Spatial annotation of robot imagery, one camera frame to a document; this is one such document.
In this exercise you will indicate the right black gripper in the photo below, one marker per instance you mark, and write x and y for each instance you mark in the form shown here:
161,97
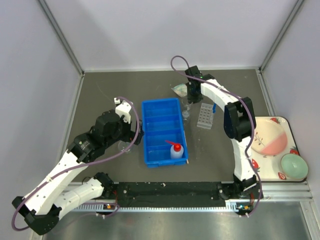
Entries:
194,99

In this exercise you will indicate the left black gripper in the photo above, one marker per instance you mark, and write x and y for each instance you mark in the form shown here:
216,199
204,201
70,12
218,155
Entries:
130,134

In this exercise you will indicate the small clear glass dish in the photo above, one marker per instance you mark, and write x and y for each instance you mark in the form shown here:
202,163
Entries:
123,147

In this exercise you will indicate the clear glass beaker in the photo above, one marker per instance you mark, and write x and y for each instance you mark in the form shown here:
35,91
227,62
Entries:
186,105

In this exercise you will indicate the test tube blue cap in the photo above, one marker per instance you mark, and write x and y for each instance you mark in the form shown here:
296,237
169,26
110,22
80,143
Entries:
214,108

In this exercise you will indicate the blue compartment plastic bin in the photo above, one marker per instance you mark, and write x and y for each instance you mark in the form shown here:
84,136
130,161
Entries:
162,120

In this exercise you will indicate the wash bottle red nozzle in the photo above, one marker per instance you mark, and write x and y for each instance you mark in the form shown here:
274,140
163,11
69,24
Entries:
176,150

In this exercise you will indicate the small stoppered glass bottle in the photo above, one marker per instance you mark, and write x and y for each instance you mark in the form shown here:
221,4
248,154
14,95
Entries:
186,116

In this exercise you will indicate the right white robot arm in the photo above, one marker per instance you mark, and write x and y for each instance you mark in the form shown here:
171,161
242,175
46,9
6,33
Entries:
239,123

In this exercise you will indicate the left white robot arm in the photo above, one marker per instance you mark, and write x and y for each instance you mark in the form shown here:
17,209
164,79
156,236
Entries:
48,203

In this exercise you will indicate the crumpled plastic bag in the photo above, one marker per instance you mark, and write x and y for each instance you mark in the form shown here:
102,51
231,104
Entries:
180,90

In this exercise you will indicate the clear acrylic tube rack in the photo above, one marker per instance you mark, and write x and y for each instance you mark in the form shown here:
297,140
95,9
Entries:
206,116

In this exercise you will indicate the pink round plate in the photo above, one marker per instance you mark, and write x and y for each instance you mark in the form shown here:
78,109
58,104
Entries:
270,138

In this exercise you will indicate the strawberry pattern tray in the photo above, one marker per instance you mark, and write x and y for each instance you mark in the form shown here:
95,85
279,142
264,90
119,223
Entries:
275,155

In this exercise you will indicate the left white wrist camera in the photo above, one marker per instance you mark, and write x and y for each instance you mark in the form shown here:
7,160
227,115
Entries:
123,109

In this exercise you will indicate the grey slotted cable duct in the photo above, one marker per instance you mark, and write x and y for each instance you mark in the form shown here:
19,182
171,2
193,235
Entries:
230,206

